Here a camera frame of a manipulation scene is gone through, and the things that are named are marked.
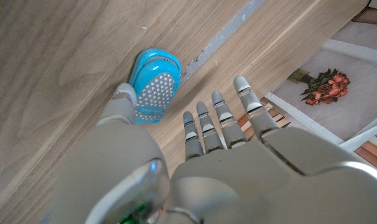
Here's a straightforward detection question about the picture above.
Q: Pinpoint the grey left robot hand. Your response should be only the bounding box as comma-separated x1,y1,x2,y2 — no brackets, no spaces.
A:
48,75,377,224

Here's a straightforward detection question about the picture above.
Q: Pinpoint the blue sponge-like object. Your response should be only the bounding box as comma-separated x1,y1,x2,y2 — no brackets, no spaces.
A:
128,47,182,124

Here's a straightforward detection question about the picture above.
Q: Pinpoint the printed bookshelf backdrop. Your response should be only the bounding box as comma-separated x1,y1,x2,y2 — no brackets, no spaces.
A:
238,0,377,175

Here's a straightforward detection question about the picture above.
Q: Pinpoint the grey tape outline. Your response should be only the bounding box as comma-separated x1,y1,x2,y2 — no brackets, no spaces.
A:
179,0,267,85

